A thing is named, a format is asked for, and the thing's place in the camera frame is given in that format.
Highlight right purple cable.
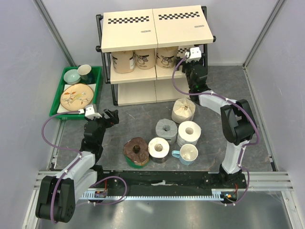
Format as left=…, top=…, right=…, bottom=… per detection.
left=172, top=56, right=259, bottom=206

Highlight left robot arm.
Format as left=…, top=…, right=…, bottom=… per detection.
left=35, top=104, right=119, bottom=224

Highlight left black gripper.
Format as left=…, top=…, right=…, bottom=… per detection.
left=84, top=109, right=119, bottom=145

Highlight white paper roll front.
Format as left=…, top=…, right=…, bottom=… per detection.
left=148, top=137, right=170, bottom=164

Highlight round painted bird plate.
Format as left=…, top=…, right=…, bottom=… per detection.
left=60, top=83, right=94, bottom=112

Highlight green plastic tray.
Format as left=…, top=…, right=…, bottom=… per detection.
left=49, top=66, right=103, bottom=120

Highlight dark green white cup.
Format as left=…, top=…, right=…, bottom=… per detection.
left=77, top=64, right=94, bottom=84

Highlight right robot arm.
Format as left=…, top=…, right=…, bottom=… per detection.
left=182, top=61, right=258, bottom=188

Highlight black frame beige shelf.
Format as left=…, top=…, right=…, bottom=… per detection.
left=96, top=5, right=216, bottom=106

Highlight white paper roll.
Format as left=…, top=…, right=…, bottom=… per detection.
left=176, top=121, right=201, bottom=146
left=148, top=137, right=170, bottom=164

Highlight cream wrapped tied roll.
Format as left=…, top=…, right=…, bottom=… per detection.
left=171, top=98, right=196, bottom=124

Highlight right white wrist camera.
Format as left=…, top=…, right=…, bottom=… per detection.
left=184, top=47, right=202, bottom=62

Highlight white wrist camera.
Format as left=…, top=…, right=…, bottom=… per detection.
left=85, top=104, right=102, bottom=120
left=184, top=47, right=202, bottom=62

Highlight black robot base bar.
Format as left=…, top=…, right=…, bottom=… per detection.
left=91, top=170, right=247, bottom=197

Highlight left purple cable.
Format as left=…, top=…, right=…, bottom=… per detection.
left=41, top=108, right=127, bottom=222

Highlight grey wrapped paper roll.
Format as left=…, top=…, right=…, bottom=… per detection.
left=155, top=119, right=178, bottom=145

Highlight purple cable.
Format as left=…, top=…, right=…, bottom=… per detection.
left=172, top=56, right=259, bottom=206
left=41, top=108, right=127, bottom=222

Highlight tan roll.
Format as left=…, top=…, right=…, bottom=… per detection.
left=134, top=49, right=156, bottom=70
left=112, top=51, right=135, bottom=73
left=156, top=46, right=178, bottom=69

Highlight dark brown wrapped roll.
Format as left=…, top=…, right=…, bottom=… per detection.
left=123, top=137, right=149, bottom=168

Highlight pale celadon bowl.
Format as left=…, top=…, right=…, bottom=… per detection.
left=63, top=69, right=81, bottom=85

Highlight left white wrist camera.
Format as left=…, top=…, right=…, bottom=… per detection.
left=85, top=104, right=102, bottom=120

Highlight light blue white mug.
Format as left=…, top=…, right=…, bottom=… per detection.
left=172, top=144, right=199, bottom=166

